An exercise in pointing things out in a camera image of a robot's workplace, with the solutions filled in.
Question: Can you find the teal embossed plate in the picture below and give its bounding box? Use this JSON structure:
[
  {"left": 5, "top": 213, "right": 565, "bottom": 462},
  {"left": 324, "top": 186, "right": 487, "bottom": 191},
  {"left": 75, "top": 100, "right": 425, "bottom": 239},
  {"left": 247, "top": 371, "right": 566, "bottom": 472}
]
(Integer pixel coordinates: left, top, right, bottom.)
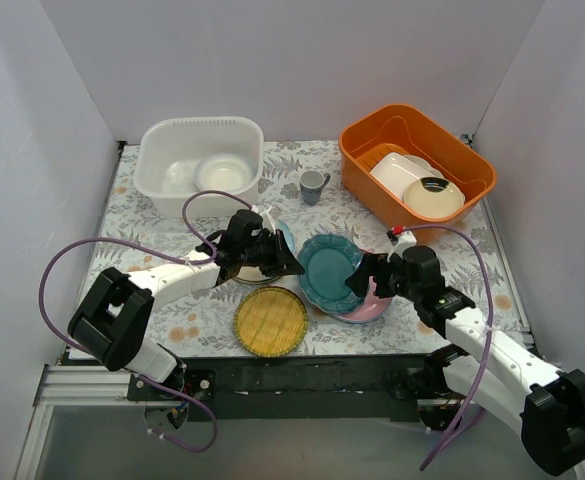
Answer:
[{"left": 298, "top": 234, "right": 363, "bottom": 315}]

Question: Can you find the white ribbed deep plate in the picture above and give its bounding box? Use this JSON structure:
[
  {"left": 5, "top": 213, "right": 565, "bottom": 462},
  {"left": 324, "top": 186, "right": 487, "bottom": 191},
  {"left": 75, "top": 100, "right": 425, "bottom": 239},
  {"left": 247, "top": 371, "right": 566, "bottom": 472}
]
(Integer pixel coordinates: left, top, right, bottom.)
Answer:
[{"left": 194, "top": 153, "right": 255, "bottom": 193}]

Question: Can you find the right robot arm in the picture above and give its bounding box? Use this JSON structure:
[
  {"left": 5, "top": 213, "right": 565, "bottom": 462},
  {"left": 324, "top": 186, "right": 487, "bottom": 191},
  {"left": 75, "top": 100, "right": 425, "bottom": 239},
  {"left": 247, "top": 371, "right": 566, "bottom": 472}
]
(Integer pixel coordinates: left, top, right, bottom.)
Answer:
[{"left": 345, "top": 246, "right": 585, "bottom": 476}]

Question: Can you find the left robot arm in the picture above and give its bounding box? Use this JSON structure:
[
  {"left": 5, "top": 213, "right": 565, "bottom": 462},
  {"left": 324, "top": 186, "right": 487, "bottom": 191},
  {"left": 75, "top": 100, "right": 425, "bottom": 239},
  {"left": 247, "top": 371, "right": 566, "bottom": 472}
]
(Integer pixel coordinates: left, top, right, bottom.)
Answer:
[{"left": 68, "top": 209, "right": 305, "bottom": 400}]

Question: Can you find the orange plastic bin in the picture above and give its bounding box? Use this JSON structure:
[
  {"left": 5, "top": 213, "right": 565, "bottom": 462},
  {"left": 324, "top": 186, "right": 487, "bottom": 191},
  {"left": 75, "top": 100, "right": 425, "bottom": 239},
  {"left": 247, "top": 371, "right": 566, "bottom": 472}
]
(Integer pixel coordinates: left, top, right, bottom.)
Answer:
[{"left": 339, "top": 104, "right": 497, "bottom": 227}]

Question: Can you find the white round plate in bin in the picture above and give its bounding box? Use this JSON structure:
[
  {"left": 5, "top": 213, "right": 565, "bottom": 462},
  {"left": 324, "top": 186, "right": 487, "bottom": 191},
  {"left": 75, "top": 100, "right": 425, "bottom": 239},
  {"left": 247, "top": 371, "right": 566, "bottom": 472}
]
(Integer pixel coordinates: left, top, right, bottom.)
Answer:
[{"left": 404, "top": 154, "right": 444, "bottom": 178}]

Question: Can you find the white plastic bin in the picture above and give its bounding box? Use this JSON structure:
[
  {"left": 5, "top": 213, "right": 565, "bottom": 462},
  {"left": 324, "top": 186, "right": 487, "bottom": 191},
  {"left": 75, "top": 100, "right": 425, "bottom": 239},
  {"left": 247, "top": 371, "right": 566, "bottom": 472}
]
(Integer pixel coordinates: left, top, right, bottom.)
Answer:
[{"left": 133, "top": 116, "right": 264, "bottom": 219}]

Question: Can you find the floral table mat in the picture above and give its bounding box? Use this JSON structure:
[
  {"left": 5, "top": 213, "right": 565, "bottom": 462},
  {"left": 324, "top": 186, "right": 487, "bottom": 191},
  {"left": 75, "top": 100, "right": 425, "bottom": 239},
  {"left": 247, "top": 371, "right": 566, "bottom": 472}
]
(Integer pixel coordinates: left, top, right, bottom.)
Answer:
[{"left": 100, "top": 141, "right": 533, "bottom": 358}]

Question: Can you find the pink plate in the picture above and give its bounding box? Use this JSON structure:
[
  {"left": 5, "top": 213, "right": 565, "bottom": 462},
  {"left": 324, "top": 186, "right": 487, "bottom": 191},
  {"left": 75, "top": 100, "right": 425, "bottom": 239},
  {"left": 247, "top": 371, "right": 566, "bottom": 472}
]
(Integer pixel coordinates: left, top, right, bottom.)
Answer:
[{"left": 329, "top": 252, "right": 392, "bottom": 323}]

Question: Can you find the cream and blue plate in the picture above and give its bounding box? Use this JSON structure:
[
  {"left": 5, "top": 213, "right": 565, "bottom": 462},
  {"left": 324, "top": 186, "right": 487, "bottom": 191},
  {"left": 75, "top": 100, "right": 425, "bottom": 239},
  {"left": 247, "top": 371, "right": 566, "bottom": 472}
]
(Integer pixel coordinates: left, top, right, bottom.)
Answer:
[{"left": 231, "top": 219, "right": 297, "bottom": 286}]

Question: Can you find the woven bamboo tray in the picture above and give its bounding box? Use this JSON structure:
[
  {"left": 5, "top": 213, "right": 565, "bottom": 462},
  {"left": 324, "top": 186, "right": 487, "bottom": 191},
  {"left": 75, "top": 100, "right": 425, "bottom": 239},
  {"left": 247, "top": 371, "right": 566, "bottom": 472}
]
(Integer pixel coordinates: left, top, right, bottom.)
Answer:
[{"left": 233, "top": 286, "right": 308, "bottom": 358}]

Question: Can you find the cream round plate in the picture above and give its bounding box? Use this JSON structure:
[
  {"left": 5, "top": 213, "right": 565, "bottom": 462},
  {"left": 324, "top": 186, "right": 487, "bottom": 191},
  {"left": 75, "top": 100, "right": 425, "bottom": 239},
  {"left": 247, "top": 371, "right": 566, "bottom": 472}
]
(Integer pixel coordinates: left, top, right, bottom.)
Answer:
[{"left": 403, "top": 177, "right": 465, "bottom": 219}]

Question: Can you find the grey ceramic mug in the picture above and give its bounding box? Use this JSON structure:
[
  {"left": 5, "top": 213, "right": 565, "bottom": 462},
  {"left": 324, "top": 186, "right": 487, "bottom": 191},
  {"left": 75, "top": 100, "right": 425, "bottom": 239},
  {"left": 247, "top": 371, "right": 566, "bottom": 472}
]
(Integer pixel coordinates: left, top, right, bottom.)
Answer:
[{"left": 299, "top": 170, "right": 331, "bottom": 206}]

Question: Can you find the white rectangular dish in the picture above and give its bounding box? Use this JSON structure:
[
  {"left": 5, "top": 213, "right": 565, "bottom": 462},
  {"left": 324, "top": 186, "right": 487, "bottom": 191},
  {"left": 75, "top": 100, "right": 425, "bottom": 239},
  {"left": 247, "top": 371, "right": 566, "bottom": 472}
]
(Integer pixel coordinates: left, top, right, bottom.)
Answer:
[{"left": 370, "top": 152, "right": 430, "bottom": 199}]

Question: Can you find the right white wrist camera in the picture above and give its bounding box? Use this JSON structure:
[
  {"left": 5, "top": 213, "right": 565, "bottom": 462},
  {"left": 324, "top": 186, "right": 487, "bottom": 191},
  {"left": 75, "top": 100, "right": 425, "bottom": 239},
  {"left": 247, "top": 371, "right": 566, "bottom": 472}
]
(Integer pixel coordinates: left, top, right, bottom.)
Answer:
[{"left": 386, "top": 226, "right": 417, "bottom": 260}]

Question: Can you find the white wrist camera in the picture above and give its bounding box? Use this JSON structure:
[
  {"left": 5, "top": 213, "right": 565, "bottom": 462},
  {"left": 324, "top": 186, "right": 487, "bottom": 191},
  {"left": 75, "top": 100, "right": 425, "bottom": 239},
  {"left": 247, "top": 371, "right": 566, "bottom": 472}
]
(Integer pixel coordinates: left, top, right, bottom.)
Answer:
[
  {"left": 251, "top": 205, "right": 280, "bottom": 233},
  {"left": 386, "top": 226, "right": 417, "bottom": 260}
]

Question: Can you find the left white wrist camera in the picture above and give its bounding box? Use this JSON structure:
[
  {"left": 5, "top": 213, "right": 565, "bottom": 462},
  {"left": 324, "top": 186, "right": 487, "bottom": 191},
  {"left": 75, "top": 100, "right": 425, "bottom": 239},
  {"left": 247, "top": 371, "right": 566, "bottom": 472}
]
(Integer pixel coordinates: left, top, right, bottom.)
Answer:
[{"left": 251, "top": 205, "right": 280, "bottom": 233}]

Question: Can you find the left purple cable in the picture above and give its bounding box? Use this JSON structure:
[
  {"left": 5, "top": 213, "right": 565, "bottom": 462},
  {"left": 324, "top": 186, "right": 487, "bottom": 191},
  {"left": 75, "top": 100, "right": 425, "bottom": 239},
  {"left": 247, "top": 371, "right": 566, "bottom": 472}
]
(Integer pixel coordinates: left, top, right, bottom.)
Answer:
[{"left": 40, "top": 189, "right": 261, "bottom": 453}]

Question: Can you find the purple cable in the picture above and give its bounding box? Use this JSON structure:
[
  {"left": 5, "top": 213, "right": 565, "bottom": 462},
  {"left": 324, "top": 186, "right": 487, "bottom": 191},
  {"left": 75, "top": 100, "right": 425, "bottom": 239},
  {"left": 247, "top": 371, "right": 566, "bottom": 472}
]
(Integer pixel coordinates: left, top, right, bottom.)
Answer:
[
  {"left": 40, "top": 189, "right": 261, "bottom": 453},
  {"left": 401, "top": 223, "right": 496, "bottom": 472}
]

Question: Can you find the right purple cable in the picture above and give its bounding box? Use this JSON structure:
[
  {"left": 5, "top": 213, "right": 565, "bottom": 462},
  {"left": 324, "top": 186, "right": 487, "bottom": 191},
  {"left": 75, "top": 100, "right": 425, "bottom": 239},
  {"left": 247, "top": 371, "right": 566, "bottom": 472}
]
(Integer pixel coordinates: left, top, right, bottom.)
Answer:
[{"left": 401, "top": 223, "right": 496, "bottom": 472}]

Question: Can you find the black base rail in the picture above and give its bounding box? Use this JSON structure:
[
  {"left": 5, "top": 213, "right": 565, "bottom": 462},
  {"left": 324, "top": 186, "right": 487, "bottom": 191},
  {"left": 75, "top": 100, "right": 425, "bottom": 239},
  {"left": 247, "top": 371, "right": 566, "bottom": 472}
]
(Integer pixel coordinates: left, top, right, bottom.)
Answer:
[{"left": 126, "top": 349, "right": 493, "bottom": 426}]

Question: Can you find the aluminium frame profile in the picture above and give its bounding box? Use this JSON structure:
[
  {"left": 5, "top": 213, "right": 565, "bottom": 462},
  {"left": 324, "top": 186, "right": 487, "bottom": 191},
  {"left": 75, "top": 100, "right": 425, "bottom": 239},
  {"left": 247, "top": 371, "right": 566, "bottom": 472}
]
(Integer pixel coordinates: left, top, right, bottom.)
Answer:
[{"left": 14, "top": 363, "right": 133, "bottom": 480}]

